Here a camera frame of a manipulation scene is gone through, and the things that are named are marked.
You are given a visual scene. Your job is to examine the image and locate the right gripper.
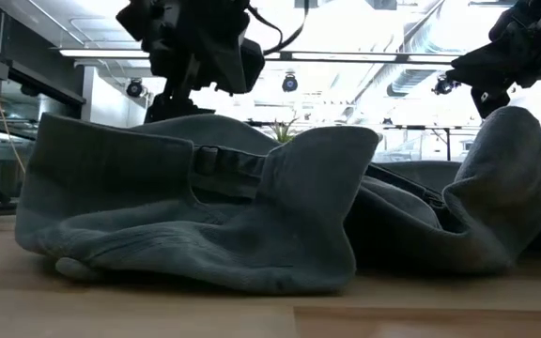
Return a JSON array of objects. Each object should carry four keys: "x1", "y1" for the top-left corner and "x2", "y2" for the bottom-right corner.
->
[{"x1": 446, "y1": 0, "x2": 541, "y2": 118}]

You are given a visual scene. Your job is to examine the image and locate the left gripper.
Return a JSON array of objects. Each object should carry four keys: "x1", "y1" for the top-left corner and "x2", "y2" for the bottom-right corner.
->
[{"x1": 144, "y1": 63, "x2": 216, "y2": 124}]

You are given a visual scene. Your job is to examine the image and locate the long white light bar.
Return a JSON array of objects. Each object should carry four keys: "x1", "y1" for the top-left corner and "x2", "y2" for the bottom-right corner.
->
[{"x1": 58, "y1": 48, "x2": 462, "y2": 65}]

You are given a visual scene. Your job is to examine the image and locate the green plant in patterned pot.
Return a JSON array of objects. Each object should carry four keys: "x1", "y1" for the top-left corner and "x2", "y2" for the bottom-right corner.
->
[{"x1": 268, "y1": 115, "x2": 300, "y2": 145}]

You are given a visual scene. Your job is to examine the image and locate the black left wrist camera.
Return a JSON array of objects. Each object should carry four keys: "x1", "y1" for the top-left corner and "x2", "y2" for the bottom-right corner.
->
[{"x1": 223, "y1": 37, "x2": 267, "y2": 95}]

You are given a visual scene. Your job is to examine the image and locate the clear plastic bin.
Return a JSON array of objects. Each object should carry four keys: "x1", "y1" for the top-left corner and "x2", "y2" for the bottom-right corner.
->
[{"x1": 368, "y1": 127, "x2": 448, "y2": 164}]

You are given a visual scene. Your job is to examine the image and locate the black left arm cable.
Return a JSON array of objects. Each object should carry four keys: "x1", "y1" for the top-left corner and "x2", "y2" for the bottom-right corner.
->
[{"x1": 245, "y1": 0, "x2": 312, "y2": 56}]

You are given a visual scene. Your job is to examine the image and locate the round black ceiling camera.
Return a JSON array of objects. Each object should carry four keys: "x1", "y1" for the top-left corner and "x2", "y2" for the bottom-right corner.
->
[
  {"x1": 125, "y1": 78, "x2": 145, "y2": 99},
  {"x1": 281, "y1": 72, "x2": 299, "y2": 94},
  {"x1": 432, "y1": 74, "x2": 462, "y2": 97}
]

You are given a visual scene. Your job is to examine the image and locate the grey-blue denim jeans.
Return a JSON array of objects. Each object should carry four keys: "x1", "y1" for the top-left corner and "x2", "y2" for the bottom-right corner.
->
[{"x1": 14, "y1": 112, "x2": 380, "y2": 296}]

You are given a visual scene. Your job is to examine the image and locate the silver ribbed air duct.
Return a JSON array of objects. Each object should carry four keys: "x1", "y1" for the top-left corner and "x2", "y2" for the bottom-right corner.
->
[{"x1": 385, "y1": 69, "x2": 441, "y2": 99}]

